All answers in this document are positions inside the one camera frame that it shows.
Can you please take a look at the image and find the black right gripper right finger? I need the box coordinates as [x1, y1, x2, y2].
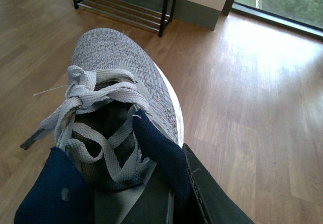
[183, 144, 253, 223]

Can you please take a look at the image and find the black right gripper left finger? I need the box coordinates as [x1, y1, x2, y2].
[122, 167, 169, 223]

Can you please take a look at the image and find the grey knit sneaker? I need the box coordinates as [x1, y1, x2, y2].
[14, 28, 190, 223]

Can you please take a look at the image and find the black metal shoe rack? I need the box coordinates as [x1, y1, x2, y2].
[73, 0, 176, 36]

